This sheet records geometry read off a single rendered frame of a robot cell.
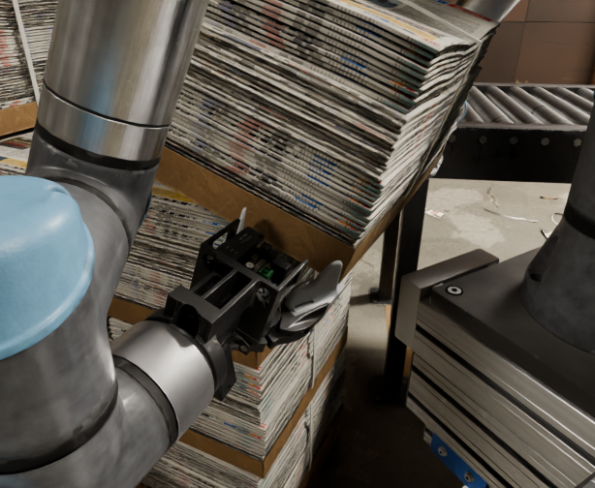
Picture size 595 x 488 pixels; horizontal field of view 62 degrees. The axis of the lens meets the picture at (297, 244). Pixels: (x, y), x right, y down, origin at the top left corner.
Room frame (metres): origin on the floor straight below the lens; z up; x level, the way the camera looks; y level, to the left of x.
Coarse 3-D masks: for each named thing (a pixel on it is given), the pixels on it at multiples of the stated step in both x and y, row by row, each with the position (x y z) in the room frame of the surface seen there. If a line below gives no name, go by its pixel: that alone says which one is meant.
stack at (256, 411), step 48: (0, 144) 0.83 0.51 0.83; (144, 240) 0.60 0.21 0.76; (192, 240) 0.56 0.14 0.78; (144, 288) 0.60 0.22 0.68; (336, 336) 0.79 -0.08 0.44; (240, 384) 0.54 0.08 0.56; (288, 384) 0.60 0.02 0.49; (336, 384) 0.80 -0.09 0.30; (240, 432) 0.54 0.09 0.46; (336, 432) 0.82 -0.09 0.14; (144, 480) 0.64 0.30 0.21; (192, 480) 0.58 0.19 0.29; (240, 480) 0.53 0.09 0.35; (288, 480) 0.61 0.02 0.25
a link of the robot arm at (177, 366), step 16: (144, 320) 0.26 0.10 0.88; (128, 336) 0.25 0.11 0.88; (144, 336) 0.24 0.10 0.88; (160, 336) 0.24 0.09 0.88; (176, 336) 0.25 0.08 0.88; (112, 352) 0.23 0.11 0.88; (128, 352) 0.23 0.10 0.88; (144, 352) 0.23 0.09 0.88; (160, 352) 0.23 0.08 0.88; (176, 352) 0.24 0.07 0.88; (192, 352) 0.24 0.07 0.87; (144, 368) 0.22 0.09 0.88; (160, 368) 0.22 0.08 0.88; (176, 368) 0.23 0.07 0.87; (192, 368) 0.23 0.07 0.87; (208, 368) 0.24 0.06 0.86; (160, 384) 0.21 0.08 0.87; (176, 384) 0.22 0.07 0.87; (192, 384) 0.23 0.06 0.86; (208, 384) 0.24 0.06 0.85; (176, 400) 0.21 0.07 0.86; (192, 400) 0.22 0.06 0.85; (208, 400) 0.24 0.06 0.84; (176, 416) 0.21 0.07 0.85; (192, 416) 0.22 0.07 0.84
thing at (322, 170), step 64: (256, 0) 0.46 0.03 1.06; (320, 0) 0.43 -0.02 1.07; (192, 64) 0.48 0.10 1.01; (256, 64) 0.45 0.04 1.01; (320, 64) 0.43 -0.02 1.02; (384, 64) 0.41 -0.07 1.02; (448, 64) 0.47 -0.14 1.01; (192, 128) 0.47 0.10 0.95; (256, 128) 0.44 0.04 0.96; (320, 128) 0.42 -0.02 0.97; (384, 128) 0.40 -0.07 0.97; (256, 192) 0.45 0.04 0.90; (320, 192) 0.41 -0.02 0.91; (384, 192) 0.40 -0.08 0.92
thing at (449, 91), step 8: (368, 0) 0.60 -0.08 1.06; (376, 0) 0.62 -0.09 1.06; (384, 8) 0.58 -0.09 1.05; (392, 8) 0.61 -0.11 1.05; (408, 16) 0.58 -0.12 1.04; (416, 16) 0.60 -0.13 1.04; (424, 24) 0.55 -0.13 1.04; (432, 24) 0.58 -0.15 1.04; (448, 32) 0.57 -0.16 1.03; (456, 32) 0.58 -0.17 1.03; (464, 40) 0.56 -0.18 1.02; (464, 48) 0.54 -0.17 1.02; (464, 56) 0.56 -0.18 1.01; (456, 72) 0.55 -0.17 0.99; (448, 88) 0.56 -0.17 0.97; (456, 88) 0.58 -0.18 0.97; (448, 96) 0.56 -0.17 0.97; (448, 104) 0.57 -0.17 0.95; (440, 112) 0.56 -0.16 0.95; (440, 120) 0.58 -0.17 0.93; (432, 128) 0.56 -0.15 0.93; (432, 136) 0.57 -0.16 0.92; (424, 144) 0.54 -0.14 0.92; (424, 152) 0.55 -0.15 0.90; (416, 168) 0.55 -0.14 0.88
